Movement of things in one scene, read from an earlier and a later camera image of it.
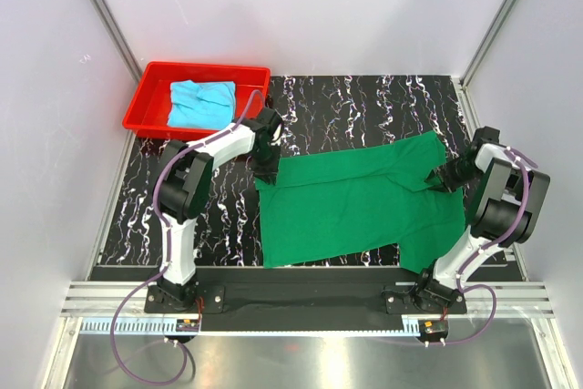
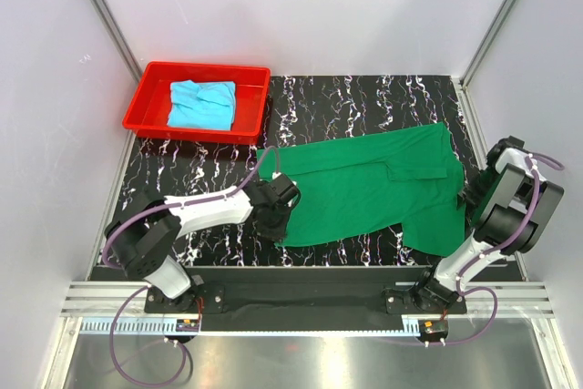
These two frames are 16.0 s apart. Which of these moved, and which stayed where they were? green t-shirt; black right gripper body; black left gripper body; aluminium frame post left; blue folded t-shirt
Moved: green t-shirt; black left gripper body; black right gripper body
Stayed: aluminium frame post left; blue folded t-shirt
